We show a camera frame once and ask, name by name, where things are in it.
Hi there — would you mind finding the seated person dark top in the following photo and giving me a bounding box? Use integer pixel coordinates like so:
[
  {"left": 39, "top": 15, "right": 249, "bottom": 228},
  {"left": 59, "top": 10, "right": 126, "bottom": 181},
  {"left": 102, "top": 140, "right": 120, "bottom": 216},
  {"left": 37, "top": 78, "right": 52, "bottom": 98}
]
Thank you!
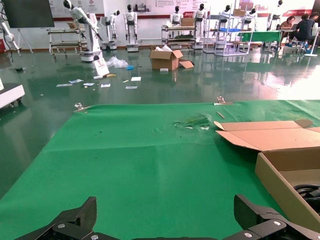
[{"left": 291, "top": 13, "right": 316, "bottom": 48}]

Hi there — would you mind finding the large open cardboard box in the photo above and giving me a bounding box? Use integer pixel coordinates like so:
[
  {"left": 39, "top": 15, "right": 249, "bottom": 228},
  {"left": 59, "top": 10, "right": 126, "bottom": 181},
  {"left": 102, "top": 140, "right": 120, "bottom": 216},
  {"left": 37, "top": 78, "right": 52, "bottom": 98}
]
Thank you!
[{"left": 149, "top": 45, "right": 185, "bottom": 72}]

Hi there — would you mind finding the white wheeled machine base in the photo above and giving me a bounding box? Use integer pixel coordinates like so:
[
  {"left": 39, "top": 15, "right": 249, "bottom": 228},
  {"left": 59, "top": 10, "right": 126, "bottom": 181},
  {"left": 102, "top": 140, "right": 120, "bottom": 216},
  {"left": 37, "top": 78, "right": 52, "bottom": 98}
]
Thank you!
[{"left": 0, "top": 77, "right": 26, "bottom": 111}]

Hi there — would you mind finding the seated person brown top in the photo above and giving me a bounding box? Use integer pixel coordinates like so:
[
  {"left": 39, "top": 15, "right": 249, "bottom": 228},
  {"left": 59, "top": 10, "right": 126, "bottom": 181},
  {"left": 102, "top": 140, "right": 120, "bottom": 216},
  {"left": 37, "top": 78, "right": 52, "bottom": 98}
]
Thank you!
[{"left": 277, "top": 15, "right": 297, "bottom": 47}]

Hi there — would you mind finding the white printed carton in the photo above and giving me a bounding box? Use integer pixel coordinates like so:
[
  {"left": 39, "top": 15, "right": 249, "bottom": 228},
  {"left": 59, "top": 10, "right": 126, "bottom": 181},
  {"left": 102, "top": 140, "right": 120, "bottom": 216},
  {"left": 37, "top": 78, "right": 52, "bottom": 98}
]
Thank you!
[{"left": 92, "top": 56, "right": 111, "bottom": 80}]

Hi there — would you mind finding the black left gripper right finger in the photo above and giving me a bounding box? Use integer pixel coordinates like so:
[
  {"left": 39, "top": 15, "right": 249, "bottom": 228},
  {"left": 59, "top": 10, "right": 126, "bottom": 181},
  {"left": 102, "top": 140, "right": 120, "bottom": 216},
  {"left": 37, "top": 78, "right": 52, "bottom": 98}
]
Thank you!
[{"left": 219, "top": 194, "right": 320, "bottom": 240}]

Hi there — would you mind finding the metal cloth clip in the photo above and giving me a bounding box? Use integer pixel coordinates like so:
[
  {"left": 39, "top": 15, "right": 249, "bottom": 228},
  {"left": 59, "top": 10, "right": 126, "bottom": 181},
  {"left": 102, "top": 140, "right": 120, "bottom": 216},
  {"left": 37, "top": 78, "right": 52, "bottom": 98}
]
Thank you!
[
  {"left": 213, "top": 96, "right": 235, "bottom": 106},
  {"left": 73, "top": 102, "right": 92, "bottom": 113}
]

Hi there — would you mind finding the tall white frame rack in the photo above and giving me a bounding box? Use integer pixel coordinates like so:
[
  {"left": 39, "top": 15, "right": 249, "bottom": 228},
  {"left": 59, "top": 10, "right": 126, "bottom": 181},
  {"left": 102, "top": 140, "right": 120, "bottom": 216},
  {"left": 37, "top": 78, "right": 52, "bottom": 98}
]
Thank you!
[{"left": 203, "top": 13, "right": 251, "bottom": 57}]

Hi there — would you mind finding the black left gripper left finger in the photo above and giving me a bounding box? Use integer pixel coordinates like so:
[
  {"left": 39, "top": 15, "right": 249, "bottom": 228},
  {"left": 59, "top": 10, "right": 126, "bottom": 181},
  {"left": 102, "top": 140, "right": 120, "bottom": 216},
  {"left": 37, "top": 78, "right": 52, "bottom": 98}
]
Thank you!
[{"left": 14, "top": 196, "right": 121, "bottom": 240}]

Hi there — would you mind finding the black display screen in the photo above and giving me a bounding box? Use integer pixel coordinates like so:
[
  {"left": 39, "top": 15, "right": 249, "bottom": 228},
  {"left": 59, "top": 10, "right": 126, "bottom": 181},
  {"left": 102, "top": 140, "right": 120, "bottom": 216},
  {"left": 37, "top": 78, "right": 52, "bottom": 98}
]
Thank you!
[{"left": 2, "top": 0, "right": 55, "bottom": 29}]

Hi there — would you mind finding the white shelf trolley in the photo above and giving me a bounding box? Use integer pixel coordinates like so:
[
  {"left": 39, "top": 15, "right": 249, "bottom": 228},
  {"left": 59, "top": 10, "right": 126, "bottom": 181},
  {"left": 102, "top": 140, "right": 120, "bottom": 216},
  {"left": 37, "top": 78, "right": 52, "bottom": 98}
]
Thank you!
[
  {"left": 46, "top": 26, "right": 88, "bottom": 56},
  {"left": 161, "top": 24, "right": 198, "bottom": 51}
]

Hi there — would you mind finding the flat cardboard piece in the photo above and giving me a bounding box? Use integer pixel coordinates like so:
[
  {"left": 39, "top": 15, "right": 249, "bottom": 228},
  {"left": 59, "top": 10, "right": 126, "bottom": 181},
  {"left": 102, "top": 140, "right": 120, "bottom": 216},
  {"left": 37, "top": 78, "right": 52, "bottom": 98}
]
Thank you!
[{"left": 177, "top": 59, "right": 195, "bottom": 70}]

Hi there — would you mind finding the open cardboard box with holes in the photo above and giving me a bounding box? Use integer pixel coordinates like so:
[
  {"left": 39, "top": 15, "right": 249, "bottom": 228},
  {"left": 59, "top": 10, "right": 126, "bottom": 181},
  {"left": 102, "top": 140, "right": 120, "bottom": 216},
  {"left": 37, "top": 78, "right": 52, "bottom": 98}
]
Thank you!
[{"left": 213, "top": 119, "right": 320, "bottom": 232}]

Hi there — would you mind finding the black power cable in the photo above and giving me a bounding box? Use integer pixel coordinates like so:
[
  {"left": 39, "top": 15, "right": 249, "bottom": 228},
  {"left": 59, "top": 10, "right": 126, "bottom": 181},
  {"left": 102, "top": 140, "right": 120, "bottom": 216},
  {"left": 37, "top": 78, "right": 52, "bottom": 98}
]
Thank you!
[{"left": 292, "top": 184, "right": 320, "bottom": 208}]

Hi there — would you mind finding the large white wheeled humanoid robot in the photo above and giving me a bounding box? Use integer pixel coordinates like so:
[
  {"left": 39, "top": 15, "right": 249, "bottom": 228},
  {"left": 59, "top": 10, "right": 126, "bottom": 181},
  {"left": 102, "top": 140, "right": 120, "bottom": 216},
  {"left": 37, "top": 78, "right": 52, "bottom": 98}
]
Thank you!
[{"left": 62, "top": 0, "right": 104, "bottom": 63}]

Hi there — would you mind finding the green covered table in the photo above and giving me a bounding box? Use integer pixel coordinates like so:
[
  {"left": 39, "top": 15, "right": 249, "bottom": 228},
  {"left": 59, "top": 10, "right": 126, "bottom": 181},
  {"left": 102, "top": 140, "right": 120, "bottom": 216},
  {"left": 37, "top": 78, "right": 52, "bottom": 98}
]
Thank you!
[{"left": 237, "top": 30, "right": 283, "bottom": 51}]

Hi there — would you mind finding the green table cloth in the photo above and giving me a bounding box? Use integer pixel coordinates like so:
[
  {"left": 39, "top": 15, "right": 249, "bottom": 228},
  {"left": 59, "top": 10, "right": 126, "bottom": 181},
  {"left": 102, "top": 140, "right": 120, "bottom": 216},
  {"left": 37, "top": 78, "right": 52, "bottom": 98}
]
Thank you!
[{"left": 0, "top": 99, "right": 320, "bottom": 240}]

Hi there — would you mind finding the clear plastic bag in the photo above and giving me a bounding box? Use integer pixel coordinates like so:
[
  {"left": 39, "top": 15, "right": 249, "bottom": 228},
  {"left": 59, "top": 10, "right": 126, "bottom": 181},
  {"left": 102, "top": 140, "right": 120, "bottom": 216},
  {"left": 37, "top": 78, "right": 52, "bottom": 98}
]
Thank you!
[{"left": 106, "top": 56, "right": 130, "bottom": 69}]

